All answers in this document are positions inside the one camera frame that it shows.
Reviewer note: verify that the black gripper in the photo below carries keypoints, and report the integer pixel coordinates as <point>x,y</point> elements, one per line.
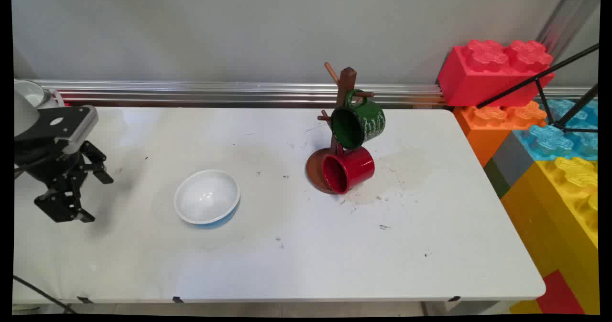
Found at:
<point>45,162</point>

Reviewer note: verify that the green enamel mug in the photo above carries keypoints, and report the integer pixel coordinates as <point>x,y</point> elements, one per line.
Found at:
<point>358,123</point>

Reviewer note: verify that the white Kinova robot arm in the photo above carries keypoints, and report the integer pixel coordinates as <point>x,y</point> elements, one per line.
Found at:
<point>23,114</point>

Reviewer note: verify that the white enamel mug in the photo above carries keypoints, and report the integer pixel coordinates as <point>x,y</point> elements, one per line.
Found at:
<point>33,92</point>

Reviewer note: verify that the white bowl blue outside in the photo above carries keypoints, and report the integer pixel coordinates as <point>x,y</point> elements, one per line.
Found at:
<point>206,197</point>

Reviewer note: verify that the red enamel mug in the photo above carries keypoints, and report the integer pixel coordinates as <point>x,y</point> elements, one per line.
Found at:
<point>351,169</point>

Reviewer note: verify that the brown wooden mug tree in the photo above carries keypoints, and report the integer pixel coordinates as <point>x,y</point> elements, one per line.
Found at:
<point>345,85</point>

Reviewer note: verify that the giant orange toy brick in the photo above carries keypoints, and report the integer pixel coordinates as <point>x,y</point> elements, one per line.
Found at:
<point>487,131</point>

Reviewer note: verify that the dark green toy brick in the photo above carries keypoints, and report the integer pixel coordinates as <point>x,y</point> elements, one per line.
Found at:
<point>497,181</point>

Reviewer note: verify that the giant red toy brick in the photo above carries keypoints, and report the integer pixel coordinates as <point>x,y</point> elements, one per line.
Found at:
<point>483,76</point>

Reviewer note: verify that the grey toy brick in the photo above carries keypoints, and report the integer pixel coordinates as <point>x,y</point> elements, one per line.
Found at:
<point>511,157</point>

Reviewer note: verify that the giant blue toy brick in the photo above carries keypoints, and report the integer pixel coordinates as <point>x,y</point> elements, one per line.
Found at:
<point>550,140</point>

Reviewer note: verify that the black tripod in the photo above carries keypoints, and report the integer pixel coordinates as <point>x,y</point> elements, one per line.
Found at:
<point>540,78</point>

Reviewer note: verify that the giant yellow toy brick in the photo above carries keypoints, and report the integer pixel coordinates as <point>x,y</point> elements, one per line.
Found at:
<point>554,217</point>

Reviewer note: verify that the small red toy brick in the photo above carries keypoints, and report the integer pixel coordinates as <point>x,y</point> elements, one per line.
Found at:
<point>559,293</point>

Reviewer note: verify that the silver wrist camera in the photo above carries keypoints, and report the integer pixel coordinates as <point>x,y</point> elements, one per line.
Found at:
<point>82,128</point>

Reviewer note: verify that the horizontal aluminium rail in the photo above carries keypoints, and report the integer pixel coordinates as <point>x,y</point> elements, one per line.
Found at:
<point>215,92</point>

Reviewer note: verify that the slanted aluminium post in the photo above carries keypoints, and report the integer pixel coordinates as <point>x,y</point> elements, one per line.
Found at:
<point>566,18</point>

